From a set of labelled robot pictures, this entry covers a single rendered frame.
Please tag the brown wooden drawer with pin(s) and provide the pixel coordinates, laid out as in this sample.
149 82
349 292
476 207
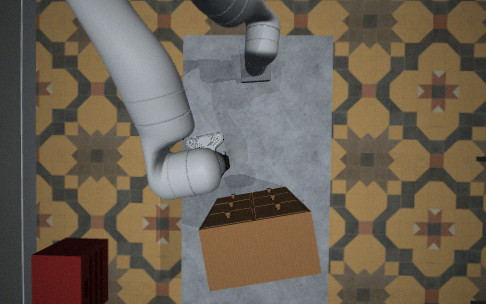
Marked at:
228 218
231 207
272 199
279 209
268 192
233 198

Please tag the brown wooden chest of drawers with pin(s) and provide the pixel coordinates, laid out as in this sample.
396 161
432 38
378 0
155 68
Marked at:
260 251

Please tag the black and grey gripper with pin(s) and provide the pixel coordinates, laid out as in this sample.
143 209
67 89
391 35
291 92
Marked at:
211 141

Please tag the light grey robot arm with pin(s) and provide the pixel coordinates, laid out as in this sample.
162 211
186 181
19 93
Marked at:
152 90

